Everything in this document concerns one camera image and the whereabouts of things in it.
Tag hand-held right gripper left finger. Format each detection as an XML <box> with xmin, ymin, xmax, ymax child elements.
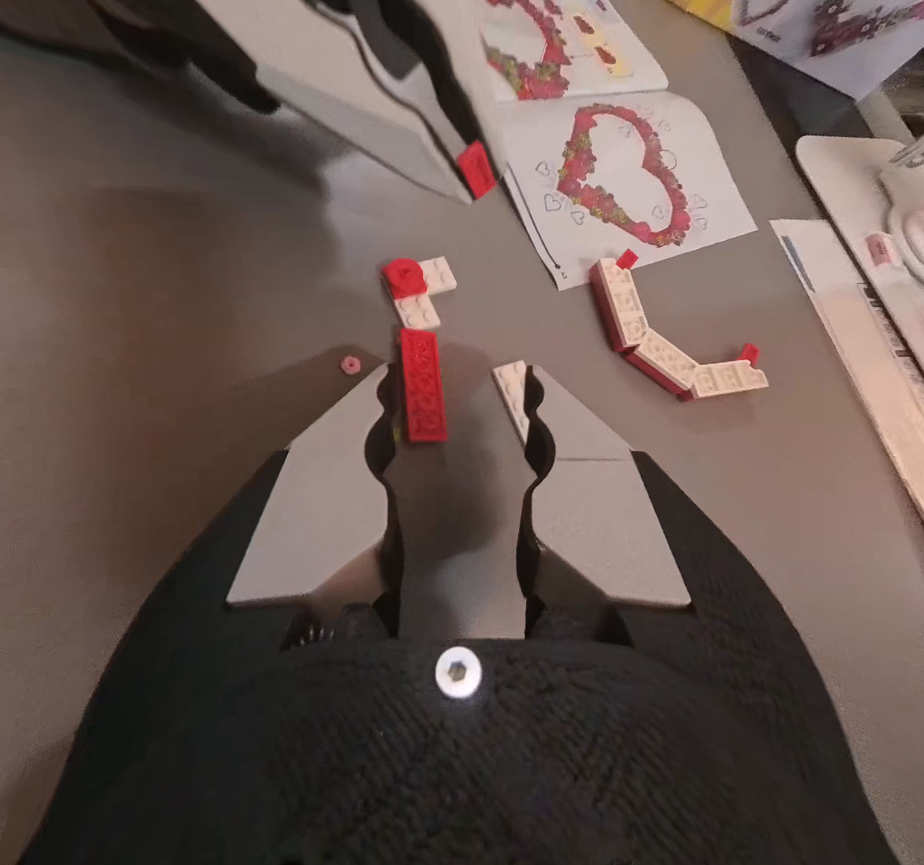
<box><xmin>226</xmin><ymin>362</ymin><xmax>404</xmax><ymax>638</ymax></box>

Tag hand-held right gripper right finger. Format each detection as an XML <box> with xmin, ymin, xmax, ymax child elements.
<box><xmin>514</xmin><ymin>364</ymin><xmax>695</xmax><ymax>638</ymax></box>

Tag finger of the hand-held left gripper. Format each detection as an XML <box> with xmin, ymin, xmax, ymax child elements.
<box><xmin>350</xmin><ymin>0</ymin><xmax>508</xmax><ymax>159</ymax></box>
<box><xmin>141</xmin><ymin>0</ymin><xmax>475</xmax><ymax>204</ymax></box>

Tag small red lego brick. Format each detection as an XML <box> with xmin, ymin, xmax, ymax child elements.
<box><xmin>456</xmin><ymin>141</ymin><xmax>499</xmax><ymax>200</ymax></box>

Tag long red lego plate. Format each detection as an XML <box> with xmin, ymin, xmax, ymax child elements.
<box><xmin>398</xmin><ymin>328</ymin><xmax>449</xmax><ymax>443</ymax></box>

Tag white and red lego corner assembly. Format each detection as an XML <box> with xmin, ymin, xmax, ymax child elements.
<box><xmin>380</xmin><ymin>257</ymin><xmax>459</xmax><ymax>330</ymax></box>

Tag long white lego plate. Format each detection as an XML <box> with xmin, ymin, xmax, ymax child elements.
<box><xmin>492</xmin><ymin>360</ymin><xmax>533</xmax><ymax>447</ymax></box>

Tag curved white and red lego assembly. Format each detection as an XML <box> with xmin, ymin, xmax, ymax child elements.
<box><xmin>588</xmin><ymin>249</ymin><xmax>770</xmax><ymax>402</ymax></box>

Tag heart print instruction booklet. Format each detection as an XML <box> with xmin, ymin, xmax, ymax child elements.
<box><xmin>464</xmin><ymin>0</ymin><xmax>759</xmax><ymax>291</ymax></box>

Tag laminated paper sheet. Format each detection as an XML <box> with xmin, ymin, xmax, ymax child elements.
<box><xmin>769</xmin><ymin>219</ymin><xmax>924</xmax><ymax>512</ymax></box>

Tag white board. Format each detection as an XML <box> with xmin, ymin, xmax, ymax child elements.
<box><xmin>794</xmin><ymin>135</ymin><xmax>924</xmax><ymax>375</ymax></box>

